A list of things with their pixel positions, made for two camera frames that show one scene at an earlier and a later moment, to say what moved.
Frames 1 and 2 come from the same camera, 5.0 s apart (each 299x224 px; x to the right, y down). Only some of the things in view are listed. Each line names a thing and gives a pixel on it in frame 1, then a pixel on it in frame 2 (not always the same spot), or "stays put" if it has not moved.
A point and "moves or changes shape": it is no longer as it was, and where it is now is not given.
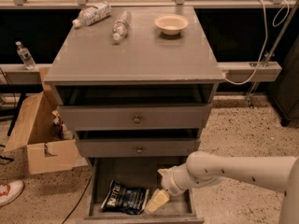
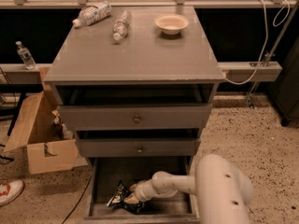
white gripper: [170, 179] → [142, 192]
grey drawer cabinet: [136, 85] stays put
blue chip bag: [121, 198] moves or changes shape
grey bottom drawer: [141, 172] stays put
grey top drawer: [134, 118] stays put
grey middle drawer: [137, 147] stays put
